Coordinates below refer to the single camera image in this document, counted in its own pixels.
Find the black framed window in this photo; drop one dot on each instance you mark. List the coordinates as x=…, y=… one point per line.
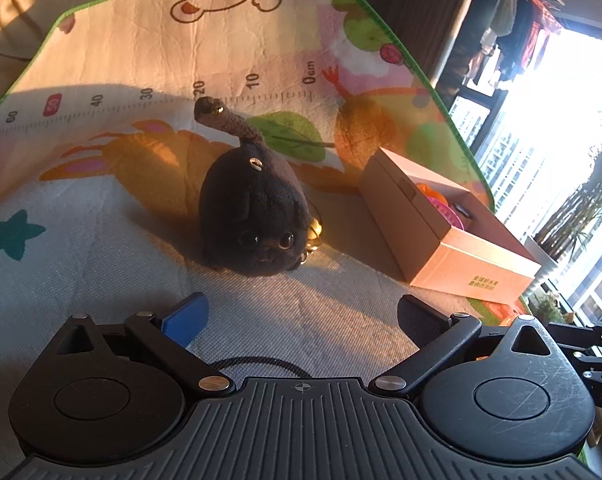
x=531, y=135

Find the beige blanket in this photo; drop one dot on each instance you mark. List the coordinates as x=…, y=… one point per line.
x=11, y=25

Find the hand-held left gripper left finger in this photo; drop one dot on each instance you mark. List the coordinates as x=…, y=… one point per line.
x=183, y=322

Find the golden bell charm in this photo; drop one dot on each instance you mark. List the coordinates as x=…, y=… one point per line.
x=315, y=232

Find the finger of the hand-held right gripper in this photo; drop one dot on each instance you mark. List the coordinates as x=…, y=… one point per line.
x=601, y=362
x=591, y=336

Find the pink toy strainer scoop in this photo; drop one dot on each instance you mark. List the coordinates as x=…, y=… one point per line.
x=451, y=212

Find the black plush cat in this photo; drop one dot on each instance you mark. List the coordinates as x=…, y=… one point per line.
x=251, y=200

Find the dark pot green plants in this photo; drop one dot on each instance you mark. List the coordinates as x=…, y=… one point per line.
x=551, y=305

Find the hanging clothes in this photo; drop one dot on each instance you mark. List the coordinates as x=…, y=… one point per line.
x=521, y=15

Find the orange toy bowl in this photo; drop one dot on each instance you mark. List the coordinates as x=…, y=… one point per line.
x=428, y=192

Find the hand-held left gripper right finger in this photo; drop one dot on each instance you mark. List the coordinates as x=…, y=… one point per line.
x=421, y=322

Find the tall green potted plant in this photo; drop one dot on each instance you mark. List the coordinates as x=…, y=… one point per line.
x=586, y=210

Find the pink cardboard box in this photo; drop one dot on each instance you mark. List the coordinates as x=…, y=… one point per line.
x=431, y=255

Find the cartoon printed play mat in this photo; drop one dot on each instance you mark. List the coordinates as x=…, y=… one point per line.
x=131, y=60

